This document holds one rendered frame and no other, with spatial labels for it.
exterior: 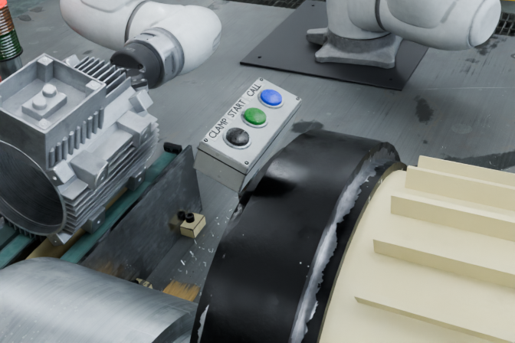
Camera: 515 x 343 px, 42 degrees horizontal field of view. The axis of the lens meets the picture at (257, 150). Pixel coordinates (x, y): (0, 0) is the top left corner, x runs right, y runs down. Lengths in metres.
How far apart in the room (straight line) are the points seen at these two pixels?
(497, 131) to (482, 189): 1.06
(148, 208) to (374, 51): 0.73
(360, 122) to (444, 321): 1.12
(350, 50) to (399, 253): 1.30
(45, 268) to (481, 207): 0.40
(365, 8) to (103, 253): 0.79
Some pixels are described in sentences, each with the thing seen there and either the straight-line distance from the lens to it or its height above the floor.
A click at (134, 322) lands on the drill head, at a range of 0.51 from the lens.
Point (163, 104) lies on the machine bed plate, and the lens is 1.47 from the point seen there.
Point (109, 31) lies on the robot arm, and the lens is 1.21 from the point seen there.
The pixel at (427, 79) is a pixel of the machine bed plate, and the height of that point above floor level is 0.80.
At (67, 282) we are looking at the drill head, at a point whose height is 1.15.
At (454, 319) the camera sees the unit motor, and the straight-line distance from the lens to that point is 0.25.
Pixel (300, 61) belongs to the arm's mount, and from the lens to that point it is 1.57.
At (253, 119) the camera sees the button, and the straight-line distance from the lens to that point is 0.87.
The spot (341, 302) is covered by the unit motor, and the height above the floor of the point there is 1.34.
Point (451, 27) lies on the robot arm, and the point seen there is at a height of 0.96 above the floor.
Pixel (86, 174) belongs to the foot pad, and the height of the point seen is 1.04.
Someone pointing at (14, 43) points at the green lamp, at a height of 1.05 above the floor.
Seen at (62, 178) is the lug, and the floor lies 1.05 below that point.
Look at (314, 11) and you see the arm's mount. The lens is 1.83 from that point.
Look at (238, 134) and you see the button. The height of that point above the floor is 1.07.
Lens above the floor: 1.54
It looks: 35 degrees down
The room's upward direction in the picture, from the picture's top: 6 degrees counter-clockwise
